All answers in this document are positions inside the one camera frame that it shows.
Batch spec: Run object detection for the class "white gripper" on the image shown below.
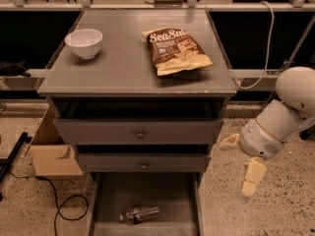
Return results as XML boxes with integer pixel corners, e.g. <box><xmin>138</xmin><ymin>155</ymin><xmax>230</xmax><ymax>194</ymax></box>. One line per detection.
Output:
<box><xmin>219</xmin><ymin>120</ymin><xmax>284</xmax><ymax>203</ymax></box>

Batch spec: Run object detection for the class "clear plastic water bottle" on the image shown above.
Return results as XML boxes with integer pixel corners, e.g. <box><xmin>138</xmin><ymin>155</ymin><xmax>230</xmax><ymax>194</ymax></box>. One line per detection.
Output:
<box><xmin>119</xmin><ymin>206</ymin><xmax>160</xmax><ymax>224</ymax></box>

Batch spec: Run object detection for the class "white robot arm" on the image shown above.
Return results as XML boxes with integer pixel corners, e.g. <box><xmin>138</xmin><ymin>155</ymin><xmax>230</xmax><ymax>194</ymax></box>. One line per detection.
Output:
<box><xmin>220</xmin><ymin>67</ymin><xmax>315</xmax><ymax>202</ymax></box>

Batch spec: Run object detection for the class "grey bottom drawer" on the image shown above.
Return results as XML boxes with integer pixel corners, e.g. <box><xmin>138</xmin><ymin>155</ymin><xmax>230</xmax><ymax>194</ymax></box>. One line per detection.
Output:
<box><xmin>85</xmin><ymin>172</ymin><xmax>204</xmax><ymax>236</ymax></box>

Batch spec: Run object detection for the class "grey drawer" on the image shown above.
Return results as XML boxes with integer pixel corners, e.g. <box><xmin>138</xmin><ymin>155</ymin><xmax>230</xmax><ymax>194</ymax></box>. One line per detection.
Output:
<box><xmin>54</xmin><ymin>119</ymin><xmax>222</xmax><ymax>145</ymax></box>
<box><xmin>85</xmin><ymin>172</ymin><xmax>204</xmax><ymax>236</ymax></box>
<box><xmin>76</xmin><ymin>153</ymin><xmax>210</xmax><ymax>172</ymax></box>

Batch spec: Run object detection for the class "grey drawer cabinet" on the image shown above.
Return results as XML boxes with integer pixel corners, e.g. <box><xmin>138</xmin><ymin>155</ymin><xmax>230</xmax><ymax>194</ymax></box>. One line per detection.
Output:
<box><xmin>37</xmin><ymin>9</ymin><xmax>237</xmax><ymax>175</ymax></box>

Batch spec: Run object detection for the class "grey middle drawer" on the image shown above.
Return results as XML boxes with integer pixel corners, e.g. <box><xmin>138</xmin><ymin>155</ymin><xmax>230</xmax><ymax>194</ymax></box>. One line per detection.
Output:
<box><xmin>76</xmin><ymin>153</ymin><xmax>210</xmax><ymax>172</ymax></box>

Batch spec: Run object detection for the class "grey top drawer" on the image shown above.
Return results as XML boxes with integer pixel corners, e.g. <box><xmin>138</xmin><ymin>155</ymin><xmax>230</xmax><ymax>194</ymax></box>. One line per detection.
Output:
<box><xmin>54</xmin><ymin>119</ymin><xmax>222</xmax><ymax>145</ymax></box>

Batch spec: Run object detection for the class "dark rolling cart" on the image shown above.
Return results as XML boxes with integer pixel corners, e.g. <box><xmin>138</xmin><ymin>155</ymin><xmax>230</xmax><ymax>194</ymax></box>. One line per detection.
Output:
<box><xmin>299</xmin><ymin>125</ymin><xmax>315</xmax><ymax>141</ymax></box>

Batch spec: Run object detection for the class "brown sea salt chip bag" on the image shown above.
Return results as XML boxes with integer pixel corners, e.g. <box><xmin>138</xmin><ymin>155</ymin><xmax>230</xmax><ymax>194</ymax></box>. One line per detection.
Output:
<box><xmin>142</xmin><ymin>28</ymin><xmax>213</xmax><ymax>77</ymax></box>

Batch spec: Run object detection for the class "cardboard box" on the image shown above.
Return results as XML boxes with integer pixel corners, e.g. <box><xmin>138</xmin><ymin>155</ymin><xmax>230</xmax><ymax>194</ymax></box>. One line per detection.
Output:
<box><xmin>30</xmin><ymin>109</ymin><xmax>83</xmax><ymax>176</ymax></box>

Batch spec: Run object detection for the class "white ceramic bowl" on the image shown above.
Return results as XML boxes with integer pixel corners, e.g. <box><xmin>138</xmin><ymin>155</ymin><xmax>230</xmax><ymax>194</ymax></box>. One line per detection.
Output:
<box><xmin>65</xmin><ymin>29</ymin><xmax>103</xmax><ymax>59</ymax></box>

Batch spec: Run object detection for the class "black stand leg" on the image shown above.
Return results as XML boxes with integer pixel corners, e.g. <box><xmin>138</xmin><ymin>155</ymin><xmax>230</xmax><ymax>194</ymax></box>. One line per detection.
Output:
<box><xmin>0</xmin><ymin>132</ymin><xmax>32</xmax><ymax>202</ymax></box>

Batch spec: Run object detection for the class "black object on ledge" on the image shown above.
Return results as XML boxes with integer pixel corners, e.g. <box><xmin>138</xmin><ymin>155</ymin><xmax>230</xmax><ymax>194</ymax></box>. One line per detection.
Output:
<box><xmin>0</xmin><ymin>61</ymin><xmax>31</xmax><ymax>78</ymax></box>

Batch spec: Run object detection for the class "metal railing frame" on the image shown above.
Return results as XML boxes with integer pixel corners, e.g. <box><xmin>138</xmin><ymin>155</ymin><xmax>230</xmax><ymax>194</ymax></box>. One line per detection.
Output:
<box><xmin>1</xmin><ymin>0</ymin><xmax>314</xmax><ymax>100</ymax></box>

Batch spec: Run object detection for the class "white hanging cable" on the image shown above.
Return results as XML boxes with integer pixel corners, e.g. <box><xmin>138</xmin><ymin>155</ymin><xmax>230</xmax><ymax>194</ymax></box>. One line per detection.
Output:
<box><xmin>234</xmin><ymin>0</ymin><xmax>276</xmax><ymax>90</ymax></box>

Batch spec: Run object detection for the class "black floor cable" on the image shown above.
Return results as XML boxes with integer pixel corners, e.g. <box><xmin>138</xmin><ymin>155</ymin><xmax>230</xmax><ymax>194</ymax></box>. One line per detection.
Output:
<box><xmin>8</xmin><ymin>169</ymin><xmax>90</xmax><ymax>236</ymax></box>

